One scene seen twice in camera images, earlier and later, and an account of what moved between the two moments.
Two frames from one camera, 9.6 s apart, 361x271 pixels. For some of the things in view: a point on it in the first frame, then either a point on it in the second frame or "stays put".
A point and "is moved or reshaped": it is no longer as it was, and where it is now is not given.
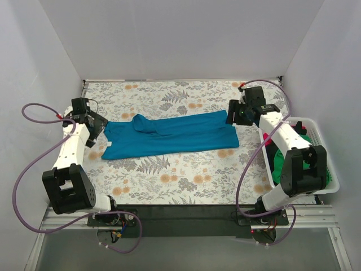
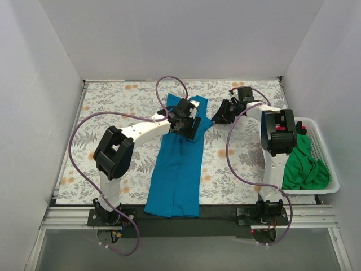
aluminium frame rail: x=52 y=220 stays put
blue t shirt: x=140 y=135 is moved or reshaped
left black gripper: x=96 y=129 -> x=185 y=127
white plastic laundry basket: x=317 y=139 stays put
